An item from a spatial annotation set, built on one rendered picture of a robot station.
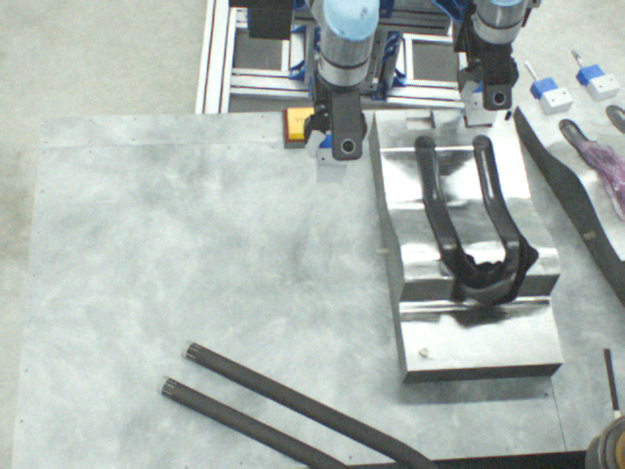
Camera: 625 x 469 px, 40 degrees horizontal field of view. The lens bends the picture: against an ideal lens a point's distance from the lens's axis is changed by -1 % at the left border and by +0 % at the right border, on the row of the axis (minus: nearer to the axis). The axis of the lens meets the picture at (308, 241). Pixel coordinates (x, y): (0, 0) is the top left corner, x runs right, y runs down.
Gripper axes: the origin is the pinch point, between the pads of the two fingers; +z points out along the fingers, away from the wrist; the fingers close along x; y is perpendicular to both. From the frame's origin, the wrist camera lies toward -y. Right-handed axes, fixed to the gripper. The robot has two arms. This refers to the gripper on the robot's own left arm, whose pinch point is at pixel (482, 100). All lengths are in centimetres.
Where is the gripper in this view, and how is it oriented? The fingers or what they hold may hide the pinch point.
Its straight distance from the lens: 161.8
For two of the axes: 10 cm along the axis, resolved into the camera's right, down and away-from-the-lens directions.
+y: -0.8, -9.3, 3.6
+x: -10.0, 0.9, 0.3
